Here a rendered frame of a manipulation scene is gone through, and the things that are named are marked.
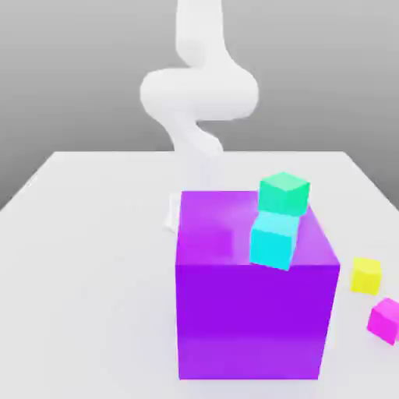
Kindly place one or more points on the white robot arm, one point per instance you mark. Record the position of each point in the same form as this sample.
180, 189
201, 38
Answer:
199, 93

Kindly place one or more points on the small green cube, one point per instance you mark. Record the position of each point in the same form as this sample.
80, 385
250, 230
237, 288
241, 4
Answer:
283, 194

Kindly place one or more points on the small cyan cube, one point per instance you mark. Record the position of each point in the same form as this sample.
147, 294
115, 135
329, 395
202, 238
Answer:
272, 244

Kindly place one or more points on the small yellow cube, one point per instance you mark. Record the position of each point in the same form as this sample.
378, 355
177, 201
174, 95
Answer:
365, 277

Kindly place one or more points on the small magenta cube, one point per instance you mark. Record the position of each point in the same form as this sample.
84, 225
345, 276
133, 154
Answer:
384, 322

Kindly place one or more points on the large purple box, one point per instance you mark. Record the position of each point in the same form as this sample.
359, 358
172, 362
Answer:
255, 318

